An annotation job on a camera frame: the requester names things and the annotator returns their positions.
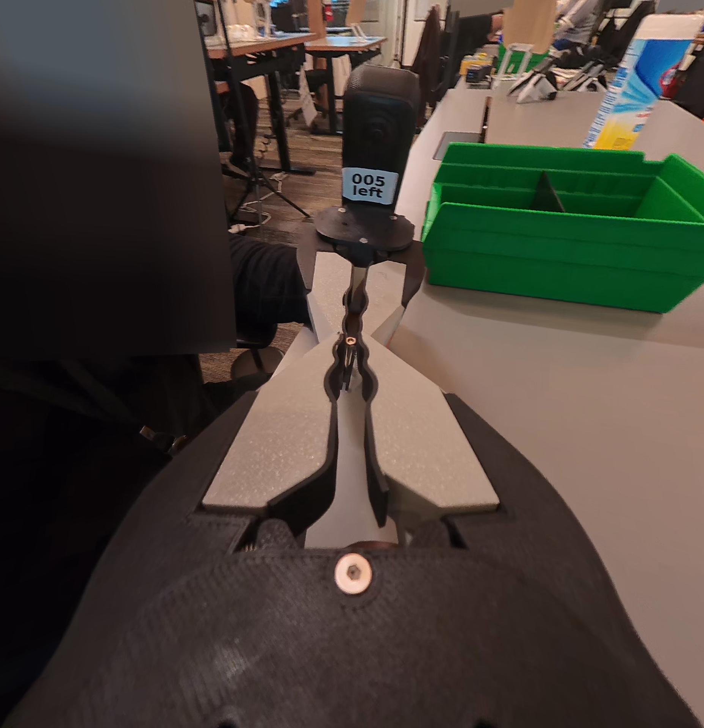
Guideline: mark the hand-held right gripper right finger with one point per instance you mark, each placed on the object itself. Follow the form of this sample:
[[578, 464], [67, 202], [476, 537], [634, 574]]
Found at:
[[431, 449]]

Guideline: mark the brown jacket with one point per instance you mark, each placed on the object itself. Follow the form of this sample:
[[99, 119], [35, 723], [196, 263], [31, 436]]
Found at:
[[426, 68]]

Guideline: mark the yellow black box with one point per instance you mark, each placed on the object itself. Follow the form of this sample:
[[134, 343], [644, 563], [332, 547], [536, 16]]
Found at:
[[477, 71]]

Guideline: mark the person's left forearm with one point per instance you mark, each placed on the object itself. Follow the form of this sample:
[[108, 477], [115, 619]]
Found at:
[[267, 284]]

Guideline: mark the black desk hatch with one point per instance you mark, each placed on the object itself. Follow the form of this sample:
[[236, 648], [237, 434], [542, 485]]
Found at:
[[457, 146]]

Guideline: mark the grey desk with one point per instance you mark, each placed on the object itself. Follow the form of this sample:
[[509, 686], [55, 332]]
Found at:
[[556, 426]]

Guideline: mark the tan board stand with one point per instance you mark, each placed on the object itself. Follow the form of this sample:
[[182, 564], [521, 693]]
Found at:
[[528, 23]]

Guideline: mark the metal screw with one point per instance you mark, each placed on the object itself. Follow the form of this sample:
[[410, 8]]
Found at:
[[350, 341]]

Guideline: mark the wipes canister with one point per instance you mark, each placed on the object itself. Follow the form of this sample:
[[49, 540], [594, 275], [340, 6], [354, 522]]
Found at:
[[630, 85]]

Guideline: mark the white black wedge stand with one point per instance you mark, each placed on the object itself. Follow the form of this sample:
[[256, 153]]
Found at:
[[534, 88]]

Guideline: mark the black badge reel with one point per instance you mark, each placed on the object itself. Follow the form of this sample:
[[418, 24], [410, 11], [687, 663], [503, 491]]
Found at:
[[176, 443]]

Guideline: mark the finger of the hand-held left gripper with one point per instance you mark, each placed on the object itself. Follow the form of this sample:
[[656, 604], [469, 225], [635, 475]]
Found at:
[[329, 284], [386, 290]]

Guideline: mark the black bin divider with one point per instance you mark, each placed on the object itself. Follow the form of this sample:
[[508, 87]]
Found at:
[[547, 196]]

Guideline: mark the wooden background desk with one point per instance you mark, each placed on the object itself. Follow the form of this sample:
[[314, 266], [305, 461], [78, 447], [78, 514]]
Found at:
[[261, 42]]

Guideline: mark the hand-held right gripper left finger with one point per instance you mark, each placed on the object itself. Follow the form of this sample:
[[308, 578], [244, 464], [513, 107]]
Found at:
[[272, 449]]

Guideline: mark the person's black clothed torso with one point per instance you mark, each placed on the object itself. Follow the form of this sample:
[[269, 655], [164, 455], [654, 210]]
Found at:
[[56, 512]]

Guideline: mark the green plastic bin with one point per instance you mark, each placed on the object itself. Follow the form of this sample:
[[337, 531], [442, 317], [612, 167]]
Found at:
[[556, 267]]

